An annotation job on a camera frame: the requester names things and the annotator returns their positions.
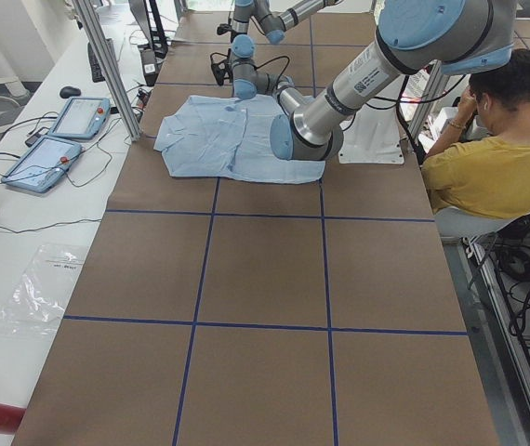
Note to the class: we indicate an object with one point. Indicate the light blue button shirt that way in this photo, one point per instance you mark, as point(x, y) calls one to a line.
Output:
point(228, 137)

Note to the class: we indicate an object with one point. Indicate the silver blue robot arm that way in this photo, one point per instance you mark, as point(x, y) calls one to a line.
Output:
point(273, 25)
point(465, 36)

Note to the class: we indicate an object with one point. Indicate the upper blue teach pendant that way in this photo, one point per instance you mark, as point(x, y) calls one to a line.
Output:
point(81, 118)

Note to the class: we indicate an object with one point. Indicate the blue teach pendant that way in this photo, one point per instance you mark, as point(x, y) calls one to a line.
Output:
point(43, 165)
point(81, 118)

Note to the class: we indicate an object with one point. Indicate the lower blue teach pendant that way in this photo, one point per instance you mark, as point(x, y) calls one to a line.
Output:
point(43, 165)

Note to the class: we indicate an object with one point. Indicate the black computer mouse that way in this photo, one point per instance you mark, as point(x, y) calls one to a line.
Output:
point(70, 91)

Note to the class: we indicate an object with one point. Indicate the person in yellow shirt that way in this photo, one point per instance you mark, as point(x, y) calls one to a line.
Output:
point(480, 164)

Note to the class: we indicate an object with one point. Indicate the clear plastic bag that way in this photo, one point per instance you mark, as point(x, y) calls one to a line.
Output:
point(41, 296)

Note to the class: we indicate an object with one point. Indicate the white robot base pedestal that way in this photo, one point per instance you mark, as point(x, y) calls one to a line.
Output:
point(372, 138)

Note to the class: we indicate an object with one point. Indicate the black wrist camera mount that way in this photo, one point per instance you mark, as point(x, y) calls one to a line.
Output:
point(221, 68)

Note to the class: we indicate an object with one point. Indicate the aluminium frame post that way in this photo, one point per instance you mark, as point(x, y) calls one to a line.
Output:
point(87, 15)

